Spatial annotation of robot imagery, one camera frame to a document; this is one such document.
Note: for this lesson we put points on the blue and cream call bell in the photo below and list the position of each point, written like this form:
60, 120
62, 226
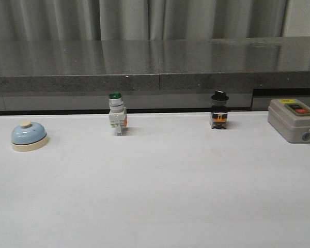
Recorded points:
28, 136

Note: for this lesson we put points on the grey stone counter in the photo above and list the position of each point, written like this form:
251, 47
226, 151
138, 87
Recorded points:
153, 76

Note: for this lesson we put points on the grey curtain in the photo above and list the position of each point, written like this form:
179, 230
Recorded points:
151, 20

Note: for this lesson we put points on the green pushbutton switch module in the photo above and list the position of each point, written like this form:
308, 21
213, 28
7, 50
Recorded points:
118, 113

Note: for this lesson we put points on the black rotary selector switch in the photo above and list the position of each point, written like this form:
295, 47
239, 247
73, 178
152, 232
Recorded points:
219, 111

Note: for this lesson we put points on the grey on-off switch box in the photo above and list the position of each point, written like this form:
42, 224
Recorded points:
291, 118

